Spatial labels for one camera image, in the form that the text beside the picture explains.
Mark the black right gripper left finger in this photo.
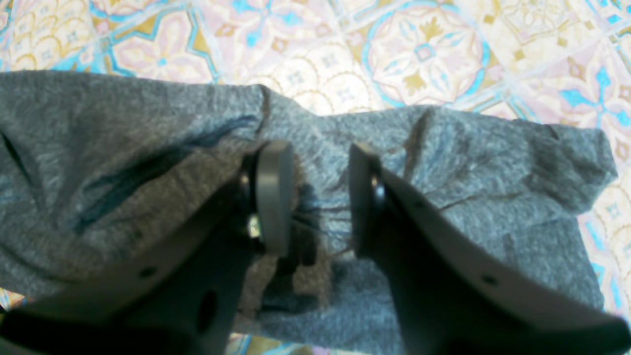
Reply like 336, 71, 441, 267
1, 140, 293, 355

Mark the grey t-shirt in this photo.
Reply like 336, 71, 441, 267
0, 71, 617, 355

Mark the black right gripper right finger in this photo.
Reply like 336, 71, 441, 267
349, 143, 630, 355

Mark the patterned colourful tablecloth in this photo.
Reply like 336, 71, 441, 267
0, 0, 631, 355

